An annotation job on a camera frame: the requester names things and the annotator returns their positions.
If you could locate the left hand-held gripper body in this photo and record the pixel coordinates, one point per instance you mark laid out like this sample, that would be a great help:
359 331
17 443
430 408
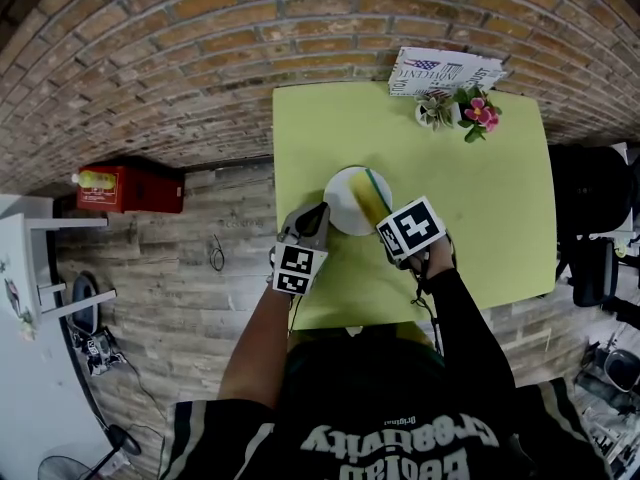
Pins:
295 268

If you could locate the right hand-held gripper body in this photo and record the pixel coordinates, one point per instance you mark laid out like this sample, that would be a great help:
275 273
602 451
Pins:
412 228

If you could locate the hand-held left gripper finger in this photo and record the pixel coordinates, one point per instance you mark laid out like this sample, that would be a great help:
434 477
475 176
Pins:
289 225
322 233

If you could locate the white round plate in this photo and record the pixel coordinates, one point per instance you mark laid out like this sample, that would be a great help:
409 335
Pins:
342 203

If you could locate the yellow green sponge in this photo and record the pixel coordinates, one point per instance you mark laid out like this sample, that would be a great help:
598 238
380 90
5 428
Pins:
372 193

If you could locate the person's left forearm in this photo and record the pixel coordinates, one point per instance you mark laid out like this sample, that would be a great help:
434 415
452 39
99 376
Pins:
260 343

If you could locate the person's right forearm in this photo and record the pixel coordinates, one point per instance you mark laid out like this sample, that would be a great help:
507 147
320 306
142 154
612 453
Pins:
465 323

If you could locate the person's right hand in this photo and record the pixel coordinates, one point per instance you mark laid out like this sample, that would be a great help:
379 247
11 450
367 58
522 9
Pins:
440 260

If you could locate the light green tablecloth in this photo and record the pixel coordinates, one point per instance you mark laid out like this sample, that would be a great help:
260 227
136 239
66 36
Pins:
490 203

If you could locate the succulent in white pot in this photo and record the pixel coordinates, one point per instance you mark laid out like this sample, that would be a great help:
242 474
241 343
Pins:
434 113

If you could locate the pink flower in white pot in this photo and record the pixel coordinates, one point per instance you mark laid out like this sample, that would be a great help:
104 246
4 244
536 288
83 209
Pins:
479 113

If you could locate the red box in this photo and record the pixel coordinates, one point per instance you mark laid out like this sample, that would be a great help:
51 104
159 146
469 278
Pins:
145 188

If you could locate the printed white sign board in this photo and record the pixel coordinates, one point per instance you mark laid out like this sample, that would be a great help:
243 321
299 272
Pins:
435 70

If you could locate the person's black printed shirt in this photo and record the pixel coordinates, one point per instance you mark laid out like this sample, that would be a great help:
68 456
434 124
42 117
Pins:
380 408

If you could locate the black office chair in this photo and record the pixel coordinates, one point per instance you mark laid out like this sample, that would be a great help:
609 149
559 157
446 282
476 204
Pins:
585 193

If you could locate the black backpack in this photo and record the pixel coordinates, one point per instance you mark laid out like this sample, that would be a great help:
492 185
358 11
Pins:
595 273

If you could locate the yellow drink bottle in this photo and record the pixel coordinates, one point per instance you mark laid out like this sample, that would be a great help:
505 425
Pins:
95 179

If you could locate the grey oval device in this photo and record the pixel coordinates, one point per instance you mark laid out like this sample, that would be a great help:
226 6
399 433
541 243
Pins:
84 300

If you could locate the black floor fan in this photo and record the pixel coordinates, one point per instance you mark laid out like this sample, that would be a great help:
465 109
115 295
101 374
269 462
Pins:
125 440

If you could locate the grey round device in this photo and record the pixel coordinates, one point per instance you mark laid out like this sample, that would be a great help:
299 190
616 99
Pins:
622 370

